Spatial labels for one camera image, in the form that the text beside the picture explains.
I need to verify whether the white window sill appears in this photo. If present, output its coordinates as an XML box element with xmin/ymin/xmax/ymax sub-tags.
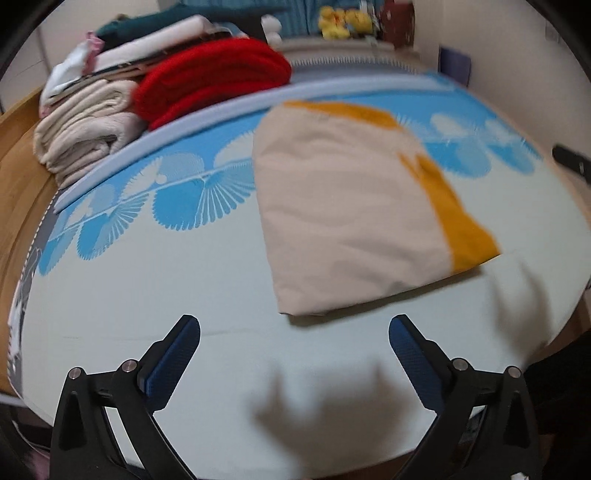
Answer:
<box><xmin>277</xmin><ymin>37</ymin><xmax>421</xmax><ymax>61</ymax></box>

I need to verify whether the white folded linen pile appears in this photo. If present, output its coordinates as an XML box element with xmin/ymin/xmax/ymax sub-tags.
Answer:
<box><xmin>0</xmin><ymin>0</ymin><xmax>185</xmax><ymax>108</ymax></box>

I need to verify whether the white fleece folded blanket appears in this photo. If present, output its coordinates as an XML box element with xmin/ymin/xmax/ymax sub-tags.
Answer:
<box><xmin>33</xmin><ymin>111</ymin><xmax>148</xmax><ymax>188</ymax></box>

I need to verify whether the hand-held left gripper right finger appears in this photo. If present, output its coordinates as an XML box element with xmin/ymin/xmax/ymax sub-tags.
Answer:
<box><xmin>389</xmin><ymin>315</ymin><xmax>541</xmax><ymax>480</ymax></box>

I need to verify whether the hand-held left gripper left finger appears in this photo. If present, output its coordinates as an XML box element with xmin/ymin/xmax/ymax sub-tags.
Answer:
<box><xmin>50</xmin><ymin>314</ymin><xmax>201</xmax><ymax>480</ymax></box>

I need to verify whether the light blue padded strip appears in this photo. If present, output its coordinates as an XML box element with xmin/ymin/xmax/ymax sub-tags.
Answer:
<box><xmin>53</xmin><ymin>74</ymin><xmax>439</xmax><ymax>214</ymax></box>

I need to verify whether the yellow plush toy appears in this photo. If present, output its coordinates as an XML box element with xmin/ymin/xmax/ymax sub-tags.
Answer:
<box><xmin>344</xmin><ymin>9</ymin><xmax>374</xmax><ymax>34</ymax></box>
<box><xmin>320</xmin><ymin>6</ymin><xmax>350</xmax><ymax>40</ymax></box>

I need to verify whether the cream folded blanket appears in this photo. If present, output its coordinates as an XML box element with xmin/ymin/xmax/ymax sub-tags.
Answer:
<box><xmin>39</xmin><ymin>79</ymin><xmax>139</xmax><ymax>126</ymax></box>

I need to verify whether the red folded blanket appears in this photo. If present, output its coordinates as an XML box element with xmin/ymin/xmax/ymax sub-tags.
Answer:
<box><xmin>131</xmin><ymin>38</ymin><xmax>293</xmax><ymax>131</ymax></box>

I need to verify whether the dark red bag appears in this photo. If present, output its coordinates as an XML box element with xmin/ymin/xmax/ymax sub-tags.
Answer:
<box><xmin>379</xmin><ymin>0</ymin><xmax>416</xmax><ymax>49</ymax></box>

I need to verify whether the purple box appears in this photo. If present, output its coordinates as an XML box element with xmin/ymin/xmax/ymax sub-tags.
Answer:
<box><xmin>438</xmin><ymin>46</ymin><xmax>472</xmax><ymax>86</ymax></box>

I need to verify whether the white and pink cloth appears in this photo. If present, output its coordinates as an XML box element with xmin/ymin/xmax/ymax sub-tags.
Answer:
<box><xmin>39</xmin><ymin>32</ymin><xmax>105</xmax><ymax>100</ymax></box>

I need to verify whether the white folded quilt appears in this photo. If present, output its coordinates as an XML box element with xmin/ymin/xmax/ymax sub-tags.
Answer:
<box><xmin>95</xmin><ymin>15</ymin><xmax>218</xmax><ymax>66</ymax></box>

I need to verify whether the blue curtain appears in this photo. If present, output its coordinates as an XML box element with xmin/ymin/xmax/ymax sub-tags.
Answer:
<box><xmin>185</xmin><ymin>0</ymin><xmax>385</xmax><ymax>38</ymax></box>

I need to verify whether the small white plush toy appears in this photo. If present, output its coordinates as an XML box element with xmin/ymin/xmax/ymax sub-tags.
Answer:
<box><xmin>261</xmin><ymin>14</ymin><xmax>284</xmax><ymax>47</ymax></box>

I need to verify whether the dark patterned folded cloth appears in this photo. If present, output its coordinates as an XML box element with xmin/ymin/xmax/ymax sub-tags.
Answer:
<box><xmin>78</xmin><ymin>28</ymin><xmax>242</xmax><ymax>86</ymax></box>

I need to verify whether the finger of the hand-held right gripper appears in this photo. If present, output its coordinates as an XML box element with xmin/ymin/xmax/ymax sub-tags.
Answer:
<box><xmin>553</xmin><ymin>144</ymin><xmax>591</xmax><ymax>178</ymax></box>

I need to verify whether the person's black garment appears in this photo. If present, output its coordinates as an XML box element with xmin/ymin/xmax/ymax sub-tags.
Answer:
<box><xmin>526</xmin><ymin>332</ymin><xmax>591</xmax><ymax>435</ymax></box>

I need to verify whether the beige and mustard hooded jacket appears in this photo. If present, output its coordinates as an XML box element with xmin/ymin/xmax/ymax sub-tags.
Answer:
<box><xmin>253</xmin><ymin>100</ymin><xmax>502</xmax><ymax>317</ymax></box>

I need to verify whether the wooden bed frame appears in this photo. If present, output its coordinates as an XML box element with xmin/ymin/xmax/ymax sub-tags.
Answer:
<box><xmin>0</xmin><ymin>88</ymin><xmax>60</xmax><ymax>393</ymax></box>

